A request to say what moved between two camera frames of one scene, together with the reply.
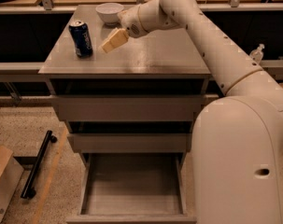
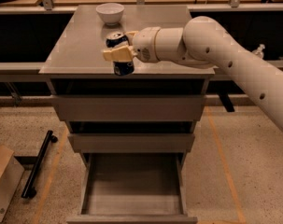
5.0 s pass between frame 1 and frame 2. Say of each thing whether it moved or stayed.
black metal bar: stayed
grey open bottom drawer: stayed
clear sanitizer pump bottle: stayed
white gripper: moved
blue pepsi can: moved
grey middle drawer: stayed
